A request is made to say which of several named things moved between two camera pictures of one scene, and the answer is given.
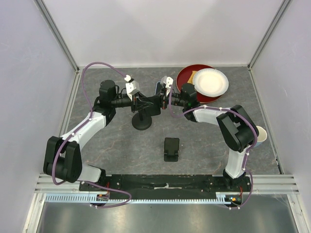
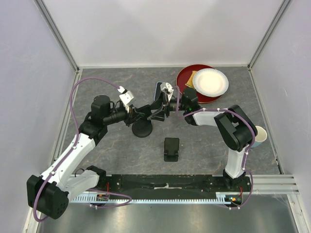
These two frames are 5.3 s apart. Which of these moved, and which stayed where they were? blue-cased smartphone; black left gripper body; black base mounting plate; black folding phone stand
Moved: black left gripper body
Stayed: black base mounting plate; black folding phone stand; blue-cased smartphone
